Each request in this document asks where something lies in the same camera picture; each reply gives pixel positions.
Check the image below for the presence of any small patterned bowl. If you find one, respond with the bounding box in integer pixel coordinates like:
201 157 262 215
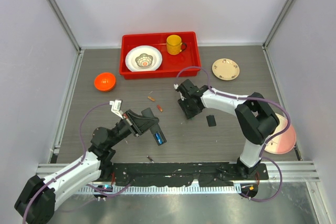
135 53 153 68

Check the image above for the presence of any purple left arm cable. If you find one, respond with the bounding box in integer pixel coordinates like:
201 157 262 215
22 102 132 224

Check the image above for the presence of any red plastic tray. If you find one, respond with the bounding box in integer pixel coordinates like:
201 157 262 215
119 31 201 79

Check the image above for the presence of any black remote control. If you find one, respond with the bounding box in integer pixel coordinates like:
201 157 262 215
141 108 166 146

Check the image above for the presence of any orange plastic bowl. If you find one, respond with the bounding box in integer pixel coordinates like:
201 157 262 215
94 72 116 92

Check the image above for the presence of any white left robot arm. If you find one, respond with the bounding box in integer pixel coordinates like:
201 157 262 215
14 108 161 223

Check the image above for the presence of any yellow mug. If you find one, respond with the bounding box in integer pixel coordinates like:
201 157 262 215
166 35 187 55

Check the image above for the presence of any pink plate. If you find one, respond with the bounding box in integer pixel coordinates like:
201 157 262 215
265 113 296 155

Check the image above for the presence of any blue battery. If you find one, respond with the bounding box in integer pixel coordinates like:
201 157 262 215
155 133 163 145

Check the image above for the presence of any black remote battery cover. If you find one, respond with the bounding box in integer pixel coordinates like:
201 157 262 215
206 115 217 127

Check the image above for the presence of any beige floral plate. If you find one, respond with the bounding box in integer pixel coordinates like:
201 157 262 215
212 58 240 81

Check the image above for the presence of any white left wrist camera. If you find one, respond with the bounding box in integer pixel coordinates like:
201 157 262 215
109 99 123 118

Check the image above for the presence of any white slotted cable duct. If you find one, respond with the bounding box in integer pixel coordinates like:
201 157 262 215
78 184 242 196

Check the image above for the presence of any orange battery near edge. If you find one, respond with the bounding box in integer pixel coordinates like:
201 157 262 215
156 105 163 112

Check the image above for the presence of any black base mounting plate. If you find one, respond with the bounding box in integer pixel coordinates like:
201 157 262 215
110 162 269 187

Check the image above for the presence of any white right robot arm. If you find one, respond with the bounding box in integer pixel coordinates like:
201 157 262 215
174 79 279 179

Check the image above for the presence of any white paper plate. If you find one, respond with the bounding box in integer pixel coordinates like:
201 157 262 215
125 45 163 72

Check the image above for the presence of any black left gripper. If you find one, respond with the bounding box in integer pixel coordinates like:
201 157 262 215
108 109 158 147

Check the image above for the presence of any orange battery left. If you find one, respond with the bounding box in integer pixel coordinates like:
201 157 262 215
148 96 155 102

